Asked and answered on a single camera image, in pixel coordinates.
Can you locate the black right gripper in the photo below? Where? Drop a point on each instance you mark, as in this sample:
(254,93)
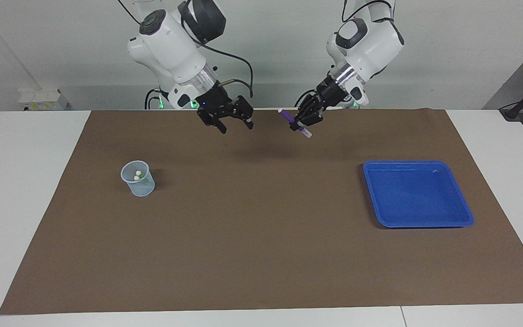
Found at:
(216,102)

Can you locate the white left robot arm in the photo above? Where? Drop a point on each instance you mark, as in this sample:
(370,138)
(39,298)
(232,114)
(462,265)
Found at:
(370,43)

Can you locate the purple marker pen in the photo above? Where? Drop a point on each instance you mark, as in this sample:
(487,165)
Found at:
(285,115)

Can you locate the translucent plastic pen cup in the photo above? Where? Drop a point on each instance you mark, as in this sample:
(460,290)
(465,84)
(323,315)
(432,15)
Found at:
(143,187)

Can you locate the brown table mat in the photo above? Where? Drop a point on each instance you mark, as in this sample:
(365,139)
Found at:
(261,254)

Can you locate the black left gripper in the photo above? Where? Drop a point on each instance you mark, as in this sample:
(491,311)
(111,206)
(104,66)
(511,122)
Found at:
(332,93)

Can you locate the white wall power strip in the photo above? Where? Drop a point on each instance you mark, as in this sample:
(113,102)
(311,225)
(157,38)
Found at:
(43,100)

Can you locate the blue plastic tray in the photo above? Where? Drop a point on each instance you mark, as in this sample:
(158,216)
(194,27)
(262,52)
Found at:
(418,195)

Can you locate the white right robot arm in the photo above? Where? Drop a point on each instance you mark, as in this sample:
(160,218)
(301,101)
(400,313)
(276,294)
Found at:
(170,45)

